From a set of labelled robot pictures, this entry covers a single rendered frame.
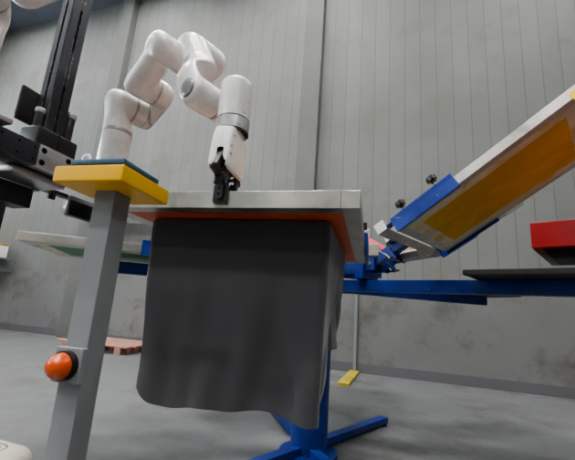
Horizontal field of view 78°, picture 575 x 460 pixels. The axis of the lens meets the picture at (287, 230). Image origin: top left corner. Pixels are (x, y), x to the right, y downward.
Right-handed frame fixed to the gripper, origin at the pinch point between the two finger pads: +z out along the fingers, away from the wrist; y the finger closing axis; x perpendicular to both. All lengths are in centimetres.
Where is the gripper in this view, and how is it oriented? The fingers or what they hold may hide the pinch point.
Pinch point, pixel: (224, 197)
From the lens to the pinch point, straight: 79.4
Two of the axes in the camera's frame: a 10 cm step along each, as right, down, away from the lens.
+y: -2.2, -2.2, -9.5
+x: 9.7, 0.2, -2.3
